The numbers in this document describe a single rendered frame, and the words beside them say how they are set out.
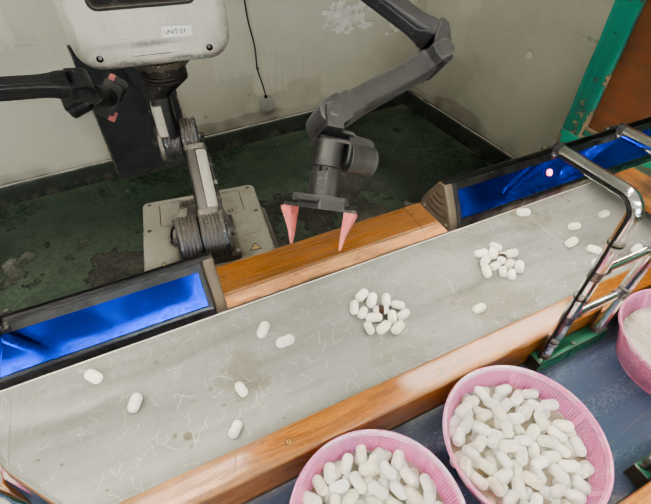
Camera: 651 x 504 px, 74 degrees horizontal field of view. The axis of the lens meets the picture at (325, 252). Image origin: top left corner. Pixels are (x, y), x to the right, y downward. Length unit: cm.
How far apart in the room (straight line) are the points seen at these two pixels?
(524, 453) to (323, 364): 38
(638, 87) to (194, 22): 109
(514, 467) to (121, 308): 66
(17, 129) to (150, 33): 179
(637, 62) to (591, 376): 79
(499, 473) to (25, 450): 79
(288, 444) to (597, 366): 67
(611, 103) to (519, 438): 95
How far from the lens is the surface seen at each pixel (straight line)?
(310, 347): 89
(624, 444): 103
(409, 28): 118
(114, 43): 107
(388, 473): 79
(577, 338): 108
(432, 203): 70
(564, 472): 87
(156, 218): 169
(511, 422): 88
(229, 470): 78
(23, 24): 259
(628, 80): 143
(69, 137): 278
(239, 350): 90
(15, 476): 52
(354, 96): 91
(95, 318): 57
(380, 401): 81
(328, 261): 101
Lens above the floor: 149
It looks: 44 degrees down
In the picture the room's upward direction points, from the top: straight up
